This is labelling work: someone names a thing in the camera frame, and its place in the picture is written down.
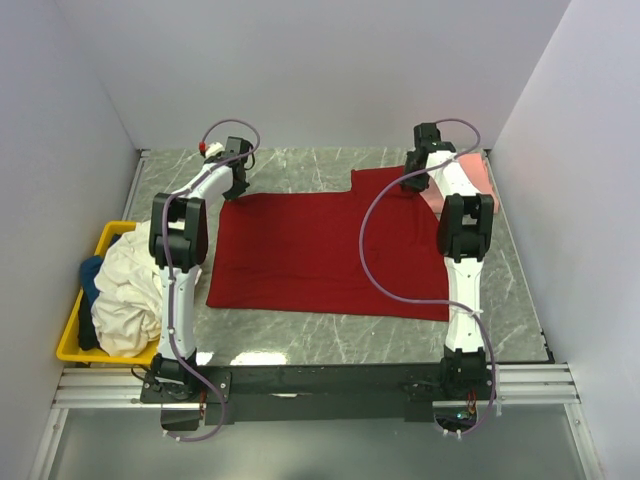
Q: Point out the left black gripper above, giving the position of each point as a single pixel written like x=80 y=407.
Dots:
x=233 y=194

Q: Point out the dark red t shirt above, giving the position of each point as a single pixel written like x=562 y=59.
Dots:
x=358 y=252

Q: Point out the black garment in bin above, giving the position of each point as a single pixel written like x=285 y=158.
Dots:
x=87 y=337

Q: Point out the yellow plastic bin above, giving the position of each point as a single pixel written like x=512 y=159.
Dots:
x=68 y=349

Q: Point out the dark blue t shirt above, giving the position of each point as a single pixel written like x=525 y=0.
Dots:
x=89 y=270

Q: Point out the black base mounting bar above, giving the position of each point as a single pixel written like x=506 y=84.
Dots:
x=325 y=392

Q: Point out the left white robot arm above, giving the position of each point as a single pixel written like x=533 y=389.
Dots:
x=178 y=242

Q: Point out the aluminium frame rail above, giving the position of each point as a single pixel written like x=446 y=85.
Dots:
x=116 y=388

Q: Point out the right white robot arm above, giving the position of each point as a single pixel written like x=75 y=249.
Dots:
x=463 y=239

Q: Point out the cream white t shirt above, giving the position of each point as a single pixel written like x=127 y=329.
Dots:
x=128 y=312

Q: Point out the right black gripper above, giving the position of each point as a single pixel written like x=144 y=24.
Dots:
x=418 y=186

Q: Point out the folded pink t shirt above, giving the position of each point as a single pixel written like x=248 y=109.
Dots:
x=477 y=171

